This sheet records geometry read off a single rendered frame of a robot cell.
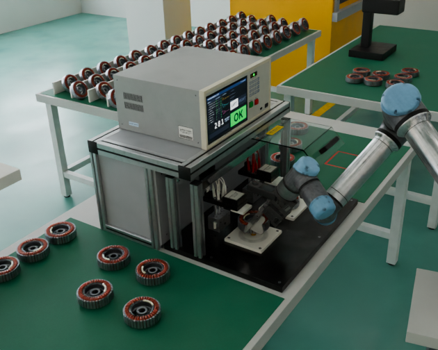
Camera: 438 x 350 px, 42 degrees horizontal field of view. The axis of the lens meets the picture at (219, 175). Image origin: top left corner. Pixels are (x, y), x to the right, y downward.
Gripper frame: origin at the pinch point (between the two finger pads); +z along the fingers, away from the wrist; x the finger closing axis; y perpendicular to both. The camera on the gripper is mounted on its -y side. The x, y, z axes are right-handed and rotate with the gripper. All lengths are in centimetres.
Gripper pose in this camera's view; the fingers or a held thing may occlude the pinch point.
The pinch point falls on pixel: (252, 222)
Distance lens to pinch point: 202.1
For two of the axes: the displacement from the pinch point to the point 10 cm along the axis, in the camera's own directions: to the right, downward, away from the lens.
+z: -4.3, 6.2, 6.6
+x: 5.4, -4.1, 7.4
